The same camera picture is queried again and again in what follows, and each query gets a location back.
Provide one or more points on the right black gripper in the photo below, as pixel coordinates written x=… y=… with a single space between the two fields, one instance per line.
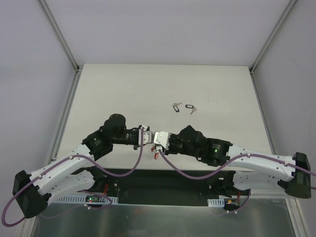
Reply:
x=172 y=144

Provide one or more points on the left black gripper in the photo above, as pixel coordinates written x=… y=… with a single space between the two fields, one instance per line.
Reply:
x=136 y=140

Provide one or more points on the red handled key organizer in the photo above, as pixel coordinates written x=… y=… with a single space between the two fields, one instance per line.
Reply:
x=155 y=149

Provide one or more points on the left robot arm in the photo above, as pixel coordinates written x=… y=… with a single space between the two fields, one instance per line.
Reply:
x=35 y=191

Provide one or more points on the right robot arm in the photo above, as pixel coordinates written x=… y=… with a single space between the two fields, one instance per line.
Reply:
x=264 y=171

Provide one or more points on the black tag key middle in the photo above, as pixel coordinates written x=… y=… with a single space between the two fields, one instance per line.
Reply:
x=191 y=107

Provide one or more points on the black tag key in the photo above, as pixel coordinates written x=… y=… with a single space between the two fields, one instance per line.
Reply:
x=191 y=107
x=176 y=107

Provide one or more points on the black tag key far left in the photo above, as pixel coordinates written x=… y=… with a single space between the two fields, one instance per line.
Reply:
x=176 y=107

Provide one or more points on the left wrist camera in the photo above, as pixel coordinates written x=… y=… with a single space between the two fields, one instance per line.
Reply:
x=145 y=137

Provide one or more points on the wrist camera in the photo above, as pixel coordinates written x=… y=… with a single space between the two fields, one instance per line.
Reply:
x=145 y=137
x=162 y=139

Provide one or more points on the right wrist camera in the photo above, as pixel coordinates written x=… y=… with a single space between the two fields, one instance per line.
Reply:
x=162 y=139

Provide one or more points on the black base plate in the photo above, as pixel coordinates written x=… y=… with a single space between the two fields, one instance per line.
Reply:
x=165 y=187

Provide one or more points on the right white cable duct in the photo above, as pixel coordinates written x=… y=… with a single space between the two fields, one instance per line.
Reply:
x=220 y=202

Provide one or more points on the white cable duct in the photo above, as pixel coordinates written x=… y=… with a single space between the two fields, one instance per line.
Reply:
x=88 y=199
x=220 y=202

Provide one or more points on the left white cable duct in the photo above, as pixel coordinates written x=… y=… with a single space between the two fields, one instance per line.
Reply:
x=88 y=199

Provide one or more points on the left aluminium rail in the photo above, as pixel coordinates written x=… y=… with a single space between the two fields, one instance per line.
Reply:
x=25 y=228

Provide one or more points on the left aluminium frame post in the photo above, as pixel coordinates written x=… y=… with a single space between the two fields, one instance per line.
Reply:
x=58 y=34

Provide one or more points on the aluminium frame post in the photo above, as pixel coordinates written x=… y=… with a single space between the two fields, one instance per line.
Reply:
x=58 y=34
x=273 y=34

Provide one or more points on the right aluminium frame post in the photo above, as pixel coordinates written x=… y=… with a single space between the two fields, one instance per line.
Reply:
x=273 y=34

